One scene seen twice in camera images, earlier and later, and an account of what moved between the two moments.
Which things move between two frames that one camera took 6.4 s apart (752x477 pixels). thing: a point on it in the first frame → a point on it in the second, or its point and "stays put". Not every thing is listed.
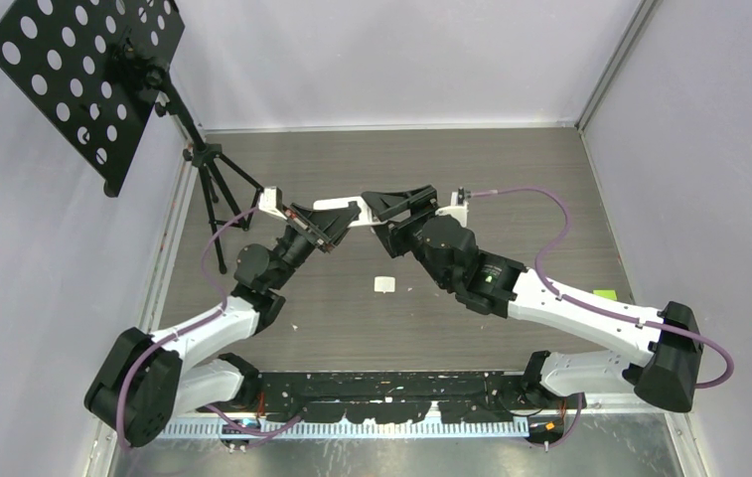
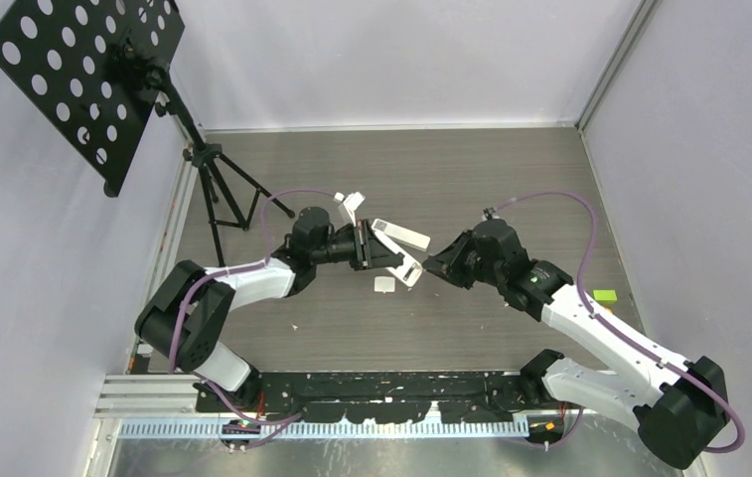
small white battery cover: x=384 y=284 stays put
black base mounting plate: x=392 y=397 stays put
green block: x=609 y=293 stays put
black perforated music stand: x=93 y=70 stays put
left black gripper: x=327 y=227 → x=369 y=251
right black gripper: x=388 y=205 → x=447 y=264
